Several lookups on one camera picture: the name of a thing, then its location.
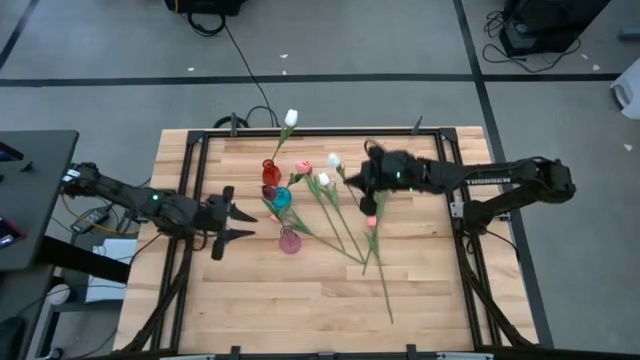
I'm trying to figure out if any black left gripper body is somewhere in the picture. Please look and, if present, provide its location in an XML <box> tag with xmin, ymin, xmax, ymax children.
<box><xmin>197</xmin><ymin>185</ymin><xmax>235</xmax><ymax>261</ymax></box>

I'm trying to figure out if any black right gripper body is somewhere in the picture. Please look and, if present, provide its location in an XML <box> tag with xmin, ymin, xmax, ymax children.
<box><xmin>359</xmin><ymin>145</ymin><xmax>404</xmax><ymax>216</ymax></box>

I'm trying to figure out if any tulip with green leaves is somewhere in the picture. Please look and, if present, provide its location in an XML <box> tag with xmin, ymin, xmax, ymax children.
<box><xmin>361</xmin><ymin>189</ymin><xmax>391</xmax><ymax>276</ymax></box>

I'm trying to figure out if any dark red tulip flower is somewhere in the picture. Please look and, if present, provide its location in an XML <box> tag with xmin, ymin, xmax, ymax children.
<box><xmin>260</xmin><ymin>184</ymin><xmax>291</xmax><ymax>221</ymax></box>

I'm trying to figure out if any blue glass vase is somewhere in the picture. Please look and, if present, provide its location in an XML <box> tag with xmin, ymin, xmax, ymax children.
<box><xmin>272</xmin><ymin>186</ymin><xmax>294</xmax><ymax>211</ymax></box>

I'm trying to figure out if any red glass vase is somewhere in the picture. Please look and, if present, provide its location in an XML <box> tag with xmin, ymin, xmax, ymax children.
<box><xmin>261</xmin><ymin>158</ymin><xmax>283</xmax><ymax>188</ymax></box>

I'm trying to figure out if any pink glass vase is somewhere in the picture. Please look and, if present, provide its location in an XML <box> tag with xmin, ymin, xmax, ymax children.
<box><xmin>278</xmin><ymin>225</ymin><xmax>303</xmax><ymax>255</ymax></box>

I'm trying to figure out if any white box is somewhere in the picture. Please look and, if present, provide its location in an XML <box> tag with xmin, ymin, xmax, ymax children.
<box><xmin>84</xmin><ymin>238</ymin><xmax>139</xmax><ymax>304</ymax></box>

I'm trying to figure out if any black power adapter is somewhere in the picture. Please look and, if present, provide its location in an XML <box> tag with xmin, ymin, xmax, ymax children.
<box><xmin>69</xmin><ymin>204</ymin><xmax>114</xmax><ymax>234</ymax></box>

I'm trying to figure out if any black desk foot bar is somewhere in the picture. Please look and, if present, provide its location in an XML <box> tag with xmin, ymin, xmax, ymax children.
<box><xmin>39</xmin><ymin>235</ymin><xmax>132</xmax><ymax>285</ymax></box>

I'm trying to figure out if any white round object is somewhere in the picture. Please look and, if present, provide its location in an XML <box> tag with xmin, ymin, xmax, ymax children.
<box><xmin>44</xmin><ymin>283</ymin><xmax>72</xmax><ymax>307</ymax></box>

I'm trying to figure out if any black desk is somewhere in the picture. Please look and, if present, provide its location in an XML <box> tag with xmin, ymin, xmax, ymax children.
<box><xmin>0</xmin><ymin>129</ymin><xmax>80</xmax><ymax>272</ymax></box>

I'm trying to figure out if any red-edged device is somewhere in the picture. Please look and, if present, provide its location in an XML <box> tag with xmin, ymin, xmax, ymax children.
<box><xmin>0</xmin><ymin>215</ymin><xmax>26</xmax><ymax>250</ymax></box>

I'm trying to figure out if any black floor box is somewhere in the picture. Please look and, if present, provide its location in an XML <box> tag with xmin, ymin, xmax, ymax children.
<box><xmin>164</xmin><ymin>0</ymin><xmax>247</xmax><ymax>16</ymax></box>

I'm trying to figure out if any dark flat device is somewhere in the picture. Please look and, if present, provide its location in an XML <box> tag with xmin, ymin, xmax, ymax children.
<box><xmin>0</xmin><ymin>141</ymin><xmax>25</xmax><ymax>162</ymax></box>

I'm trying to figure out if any black equipment case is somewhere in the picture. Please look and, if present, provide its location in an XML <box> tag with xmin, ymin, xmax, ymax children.
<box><xmin>499</xmin><ymin>0</ymin><xmax>611</xmax><ymax>57</ymax></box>

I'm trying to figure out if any white plastic object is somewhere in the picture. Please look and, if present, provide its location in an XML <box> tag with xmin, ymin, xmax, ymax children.
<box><xmin>609</xmin><ymin>69</ymin><xmax>640</xmax><ymax>121</ymax></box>

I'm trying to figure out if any black aluminium table frame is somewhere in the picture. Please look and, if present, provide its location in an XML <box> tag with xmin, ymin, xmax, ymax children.
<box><xmin>113</xmin><ymin>125</ymin><xmax>540</xmax><ymax>354</ymax></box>

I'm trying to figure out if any black floor cable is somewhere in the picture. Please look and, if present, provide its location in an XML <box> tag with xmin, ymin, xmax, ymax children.
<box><xmin>185</xmin><ymin>10</ymin><xmax>281</xmax><ymax>129</ymax></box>

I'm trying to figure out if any yellow cable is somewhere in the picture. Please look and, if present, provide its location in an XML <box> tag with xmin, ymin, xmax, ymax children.
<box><xmin>59</xmin><ymin>192</ymin><xmax>141</xmax><ymax>236</ymax></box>

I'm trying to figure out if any tangled black cable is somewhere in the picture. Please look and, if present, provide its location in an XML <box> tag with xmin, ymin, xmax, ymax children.
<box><xmin>482</xmin><ymin>9</ymin><xmax>584</xmax><ymax>75</ymax></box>

